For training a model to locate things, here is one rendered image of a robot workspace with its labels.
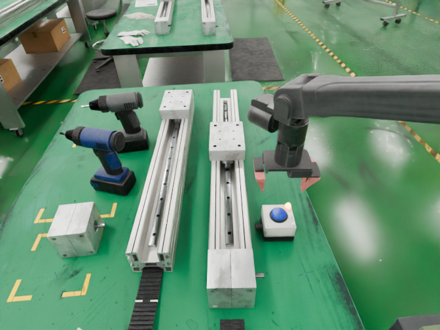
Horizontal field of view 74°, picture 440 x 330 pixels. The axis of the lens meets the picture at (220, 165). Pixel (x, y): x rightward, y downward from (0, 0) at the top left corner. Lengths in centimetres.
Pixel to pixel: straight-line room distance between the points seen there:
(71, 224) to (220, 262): 39
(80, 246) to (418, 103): 75
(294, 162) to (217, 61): 172
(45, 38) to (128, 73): 208
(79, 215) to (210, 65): 169
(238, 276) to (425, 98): 45
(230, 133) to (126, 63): 150
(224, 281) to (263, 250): 19
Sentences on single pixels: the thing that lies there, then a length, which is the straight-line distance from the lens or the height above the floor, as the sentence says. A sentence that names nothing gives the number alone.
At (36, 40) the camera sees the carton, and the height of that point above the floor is 36.
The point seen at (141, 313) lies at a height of 80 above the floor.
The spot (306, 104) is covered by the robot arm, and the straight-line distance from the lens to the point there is 52.
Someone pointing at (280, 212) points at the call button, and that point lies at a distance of 78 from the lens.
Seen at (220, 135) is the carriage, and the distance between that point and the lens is 94.
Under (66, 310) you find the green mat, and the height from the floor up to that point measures 78.
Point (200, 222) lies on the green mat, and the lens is 84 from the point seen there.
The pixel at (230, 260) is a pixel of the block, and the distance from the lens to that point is 66.
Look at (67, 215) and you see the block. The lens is 84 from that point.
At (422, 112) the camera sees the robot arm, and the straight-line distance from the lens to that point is 45.
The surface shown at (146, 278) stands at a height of 79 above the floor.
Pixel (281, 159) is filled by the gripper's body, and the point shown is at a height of 105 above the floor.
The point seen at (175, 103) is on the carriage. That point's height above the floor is 90.
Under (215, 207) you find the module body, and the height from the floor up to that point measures 86.
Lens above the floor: 144
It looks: 41 degrees down
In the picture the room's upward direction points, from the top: 2 degrees counter-clockwise
